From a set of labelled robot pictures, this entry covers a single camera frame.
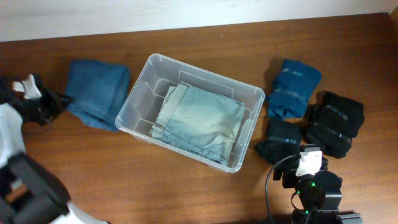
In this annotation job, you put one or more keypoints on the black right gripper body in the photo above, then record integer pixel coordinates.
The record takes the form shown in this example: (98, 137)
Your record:
(292, 181)

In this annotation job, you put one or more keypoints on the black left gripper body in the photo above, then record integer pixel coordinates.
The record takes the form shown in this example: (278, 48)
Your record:
(46, 106)

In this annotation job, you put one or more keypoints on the small black taped cloth bundle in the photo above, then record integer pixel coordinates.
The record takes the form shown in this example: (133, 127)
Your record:
(282, 140)

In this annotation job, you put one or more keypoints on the dark blue jeans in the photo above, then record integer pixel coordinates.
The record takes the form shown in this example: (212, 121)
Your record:
(99, 90)

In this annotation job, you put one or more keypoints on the large black taped cloth bundle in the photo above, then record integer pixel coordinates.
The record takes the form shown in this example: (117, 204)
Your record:
(333, 123)

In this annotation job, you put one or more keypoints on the blue taped cloth bundle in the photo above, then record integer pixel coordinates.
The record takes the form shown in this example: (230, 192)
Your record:
(291, 90)

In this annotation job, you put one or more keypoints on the light blue jeans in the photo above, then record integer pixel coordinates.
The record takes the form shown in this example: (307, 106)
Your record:
(200, 122)

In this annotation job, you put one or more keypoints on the clear plastic storage bin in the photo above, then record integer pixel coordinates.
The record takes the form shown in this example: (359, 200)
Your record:
(144, 102)

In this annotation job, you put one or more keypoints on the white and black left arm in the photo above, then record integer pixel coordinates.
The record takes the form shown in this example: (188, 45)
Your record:
(29, 192)

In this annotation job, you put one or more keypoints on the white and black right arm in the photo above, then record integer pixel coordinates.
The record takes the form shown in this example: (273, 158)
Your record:
(318, 189)

